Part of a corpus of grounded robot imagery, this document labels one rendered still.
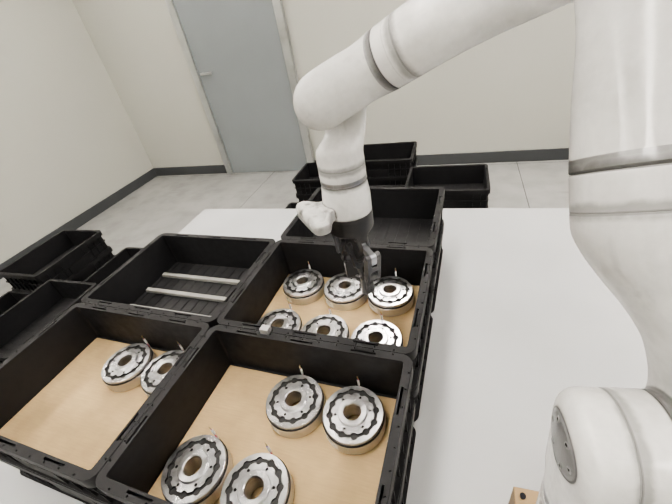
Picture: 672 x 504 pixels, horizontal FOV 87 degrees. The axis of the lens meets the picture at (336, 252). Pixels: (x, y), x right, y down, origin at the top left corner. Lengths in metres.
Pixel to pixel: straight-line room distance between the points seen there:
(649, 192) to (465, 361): 0.65
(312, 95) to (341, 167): 0.10
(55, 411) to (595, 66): 1.00
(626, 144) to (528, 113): 3.18
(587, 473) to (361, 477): 0.35
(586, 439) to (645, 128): 0.22
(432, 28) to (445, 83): 2.96
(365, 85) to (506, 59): 2.95
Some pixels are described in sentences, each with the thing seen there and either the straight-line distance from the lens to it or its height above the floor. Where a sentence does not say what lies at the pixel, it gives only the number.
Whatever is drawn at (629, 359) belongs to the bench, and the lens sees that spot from 1.00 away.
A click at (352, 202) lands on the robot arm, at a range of 0.52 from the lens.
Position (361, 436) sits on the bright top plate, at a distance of 0.62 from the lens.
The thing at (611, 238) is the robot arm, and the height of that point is 1.25.
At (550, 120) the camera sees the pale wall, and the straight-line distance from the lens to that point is 3.53.
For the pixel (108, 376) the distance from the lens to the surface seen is 0.91.
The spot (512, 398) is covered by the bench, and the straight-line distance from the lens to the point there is 0.86.
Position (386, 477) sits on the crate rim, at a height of 0.93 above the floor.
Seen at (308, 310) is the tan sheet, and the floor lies 0.83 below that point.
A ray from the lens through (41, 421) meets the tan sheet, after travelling 0.98.
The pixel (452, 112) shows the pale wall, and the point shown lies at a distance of 3.42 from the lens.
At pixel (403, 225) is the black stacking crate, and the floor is 0.83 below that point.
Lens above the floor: 1.41
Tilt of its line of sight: 35 degrees down
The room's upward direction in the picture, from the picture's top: 11 degrees counter-clockwise
